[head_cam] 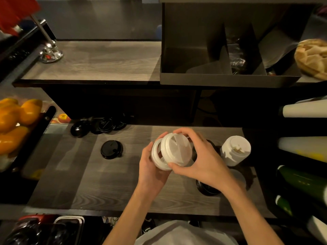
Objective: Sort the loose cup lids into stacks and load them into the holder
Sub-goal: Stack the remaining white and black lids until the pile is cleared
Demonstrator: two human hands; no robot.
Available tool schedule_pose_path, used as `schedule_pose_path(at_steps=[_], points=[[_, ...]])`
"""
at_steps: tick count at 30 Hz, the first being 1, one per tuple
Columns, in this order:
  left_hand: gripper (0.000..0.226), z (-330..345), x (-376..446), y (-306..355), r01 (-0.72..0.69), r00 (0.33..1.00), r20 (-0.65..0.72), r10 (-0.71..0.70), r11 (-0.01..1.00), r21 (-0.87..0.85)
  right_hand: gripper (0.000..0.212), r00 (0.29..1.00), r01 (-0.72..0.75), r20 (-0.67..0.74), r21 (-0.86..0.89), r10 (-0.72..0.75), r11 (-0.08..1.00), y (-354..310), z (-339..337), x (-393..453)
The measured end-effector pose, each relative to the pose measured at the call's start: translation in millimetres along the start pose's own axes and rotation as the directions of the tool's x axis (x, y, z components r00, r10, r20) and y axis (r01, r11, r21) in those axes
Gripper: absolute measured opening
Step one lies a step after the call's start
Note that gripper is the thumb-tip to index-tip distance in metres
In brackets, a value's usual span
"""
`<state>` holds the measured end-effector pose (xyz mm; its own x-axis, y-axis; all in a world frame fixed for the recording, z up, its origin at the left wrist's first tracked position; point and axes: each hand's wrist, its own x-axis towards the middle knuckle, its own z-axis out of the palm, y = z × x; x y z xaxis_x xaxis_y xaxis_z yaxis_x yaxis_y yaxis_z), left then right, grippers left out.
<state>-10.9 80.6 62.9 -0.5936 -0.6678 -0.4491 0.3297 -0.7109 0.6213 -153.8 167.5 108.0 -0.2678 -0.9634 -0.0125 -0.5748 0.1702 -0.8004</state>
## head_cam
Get grey foil pouch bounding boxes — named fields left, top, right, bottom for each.
left=258, top=30, right=299, bottom=69

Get dark metal organizer box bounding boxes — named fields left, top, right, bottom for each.
left=159, top=0, right=327, bottom=88

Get white shirt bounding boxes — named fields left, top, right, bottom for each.
left=134, top=220, right=239, bottom=245

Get person's right hand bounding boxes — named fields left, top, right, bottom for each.
left=167, top=127, right=246, bottom=200

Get person's right forearm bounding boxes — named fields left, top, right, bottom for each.
left=226, top=187, right=285, bottom=245

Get stack of white lids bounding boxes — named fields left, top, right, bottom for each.
left=221, top=135, right=252, bottom=167

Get translucent yellow print cup stack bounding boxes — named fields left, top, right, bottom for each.
left=278, top=136, right=327, bottom=163

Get red flag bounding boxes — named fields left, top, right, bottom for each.
left=0, top=0, right=41, bottom=36

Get white paper cup stack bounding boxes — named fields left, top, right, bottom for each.
left=279, top=97, right=327, bottom=118

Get black left shoe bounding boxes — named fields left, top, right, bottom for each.
left=141, top=218, right=156, bottom=234

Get tan crumpled paper bundle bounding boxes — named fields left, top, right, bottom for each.
left=294, top=39, right=327, bottom=81

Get clear plastic lids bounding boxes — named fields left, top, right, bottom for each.
left=229, top=168, right=247, bottom=191

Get pile of oranges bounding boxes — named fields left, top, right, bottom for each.
left=0, top=98, right=43, bottom=155

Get clear plastic bag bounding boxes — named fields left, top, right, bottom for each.
left=227, top=39, right=247, bottom=74

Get person's left hand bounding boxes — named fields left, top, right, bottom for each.
left=137, top=132, right=172, bottom=196

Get person's left forearm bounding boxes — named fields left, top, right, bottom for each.
left=102, top=187, right=151, bottom=245

